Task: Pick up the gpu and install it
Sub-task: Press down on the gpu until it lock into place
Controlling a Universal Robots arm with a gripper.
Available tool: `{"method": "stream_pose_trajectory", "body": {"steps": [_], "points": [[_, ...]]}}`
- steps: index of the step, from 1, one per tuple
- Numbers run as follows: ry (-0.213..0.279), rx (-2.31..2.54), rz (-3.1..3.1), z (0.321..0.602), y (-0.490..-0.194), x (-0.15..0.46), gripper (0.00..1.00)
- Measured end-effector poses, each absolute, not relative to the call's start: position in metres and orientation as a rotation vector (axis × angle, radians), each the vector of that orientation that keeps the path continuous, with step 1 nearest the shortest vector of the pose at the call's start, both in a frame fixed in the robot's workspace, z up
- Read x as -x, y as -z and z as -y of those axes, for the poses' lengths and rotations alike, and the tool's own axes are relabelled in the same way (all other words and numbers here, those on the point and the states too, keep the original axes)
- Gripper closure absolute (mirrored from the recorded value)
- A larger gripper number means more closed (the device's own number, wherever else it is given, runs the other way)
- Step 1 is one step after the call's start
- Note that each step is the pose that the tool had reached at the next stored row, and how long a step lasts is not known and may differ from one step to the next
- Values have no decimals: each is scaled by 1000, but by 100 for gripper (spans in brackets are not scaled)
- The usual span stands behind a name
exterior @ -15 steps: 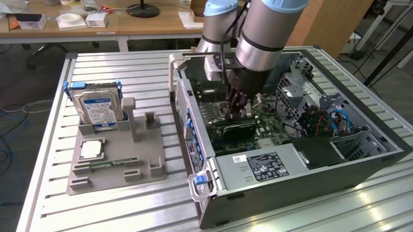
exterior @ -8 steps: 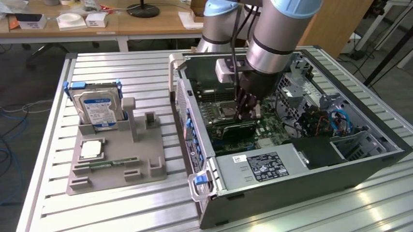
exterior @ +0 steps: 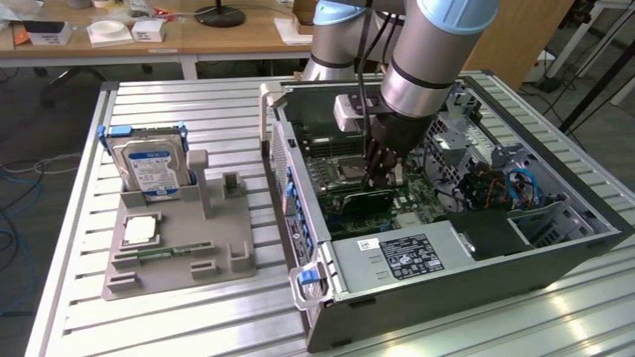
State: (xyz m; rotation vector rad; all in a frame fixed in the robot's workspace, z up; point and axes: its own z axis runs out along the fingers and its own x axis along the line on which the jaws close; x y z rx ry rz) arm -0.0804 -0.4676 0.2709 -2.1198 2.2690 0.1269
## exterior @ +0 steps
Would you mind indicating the white square dish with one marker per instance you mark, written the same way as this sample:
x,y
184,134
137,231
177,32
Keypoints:
x,y
109,33

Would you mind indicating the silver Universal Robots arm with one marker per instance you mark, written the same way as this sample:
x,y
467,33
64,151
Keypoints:
x,y
427,67

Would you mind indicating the CPU socket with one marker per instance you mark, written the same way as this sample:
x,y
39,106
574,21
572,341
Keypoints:
x,y
350,171

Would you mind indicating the black office chair base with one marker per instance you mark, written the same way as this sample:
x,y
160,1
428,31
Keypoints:
x,y
64,76

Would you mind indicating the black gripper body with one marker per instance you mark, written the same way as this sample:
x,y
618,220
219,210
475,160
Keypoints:
x,y
402,132

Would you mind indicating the silver drive cage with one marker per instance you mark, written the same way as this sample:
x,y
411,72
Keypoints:
x,y
448,160

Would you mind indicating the wooden desk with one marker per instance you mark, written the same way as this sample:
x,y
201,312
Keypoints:
x,y
79,50

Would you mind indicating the grey power supply unit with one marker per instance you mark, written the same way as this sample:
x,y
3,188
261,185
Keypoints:
x,y
356,267

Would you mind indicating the hard disk in blue caddy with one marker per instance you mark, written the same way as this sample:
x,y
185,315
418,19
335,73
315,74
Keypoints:
x,y
148,167

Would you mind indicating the green RAM stick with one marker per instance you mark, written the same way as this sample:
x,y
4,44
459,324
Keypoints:
x,y
163,252

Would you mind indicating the silver CPU chip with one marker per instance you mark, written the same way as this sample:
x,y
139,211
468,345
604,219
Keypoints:
x,y
139,230

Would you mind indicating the wooden cabinet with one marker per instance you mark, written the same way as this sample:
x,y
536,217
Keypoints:
x,y
526,48

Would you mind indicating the white box with black top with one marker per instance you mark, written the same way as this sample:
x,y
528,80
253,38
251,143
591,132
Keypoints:
x,y
47,33

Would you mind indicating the grey parts rack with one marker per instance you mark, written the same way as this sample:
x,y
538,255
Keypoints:
x,y
179,230

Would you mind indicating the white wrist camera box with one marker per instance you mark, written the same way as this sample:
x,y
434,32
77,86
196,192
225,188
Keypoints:
x,y
347,115

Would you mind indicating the white paper stack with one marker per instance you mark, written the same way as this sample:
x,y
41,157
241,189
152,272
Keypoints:
x,y
292,33

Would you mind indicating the beige card retention latch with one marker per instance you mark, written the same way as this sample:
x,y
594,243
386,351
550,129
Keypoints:
x,y
265,111

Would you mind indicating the black open PC case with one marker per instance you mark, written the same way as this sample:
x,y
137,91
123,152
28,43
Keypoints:
x,y
446,297

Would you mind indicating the plain white box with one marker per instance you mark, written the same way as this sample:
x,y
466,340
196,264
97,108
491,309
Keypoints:
x,y
148,30

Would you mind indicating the green graphics card black cooler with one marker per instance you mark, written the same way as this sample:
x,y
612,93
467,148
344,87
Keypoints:
x,y
370,202

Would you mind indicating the black stand leg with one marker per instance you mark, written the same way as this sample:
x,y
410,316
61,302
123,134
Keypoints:
x,y
595,85

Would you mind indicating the black lamp base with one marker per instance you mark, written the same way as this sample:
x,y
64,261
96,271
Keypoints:
x,y
217,18

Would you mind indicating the green motherboard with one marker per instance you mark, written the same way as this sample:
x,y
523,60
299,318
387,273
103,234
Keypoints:
x,y
416,193

